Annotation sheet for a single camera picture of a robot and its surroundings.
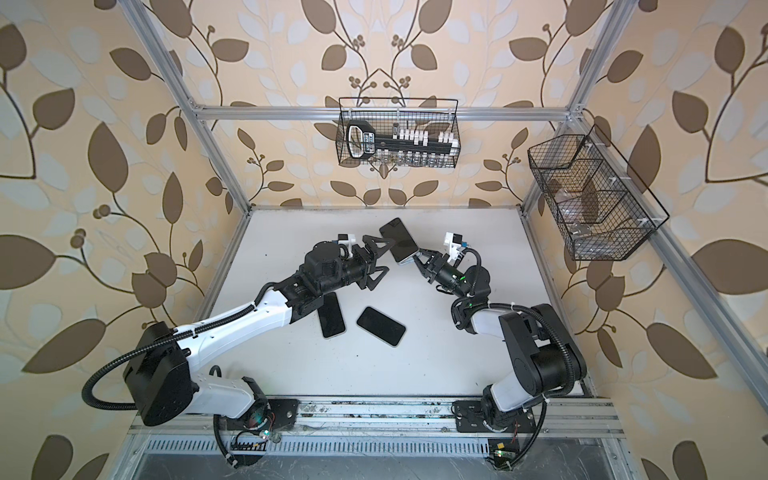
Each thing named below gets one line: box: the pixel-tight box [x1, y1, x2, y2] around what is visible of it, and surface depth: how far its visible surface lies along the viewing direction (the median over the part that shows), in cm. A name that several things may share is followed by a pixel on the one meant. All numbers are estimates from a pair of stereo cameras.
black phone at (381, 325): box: [356, 306, 406, 346], surface depth 91 cm
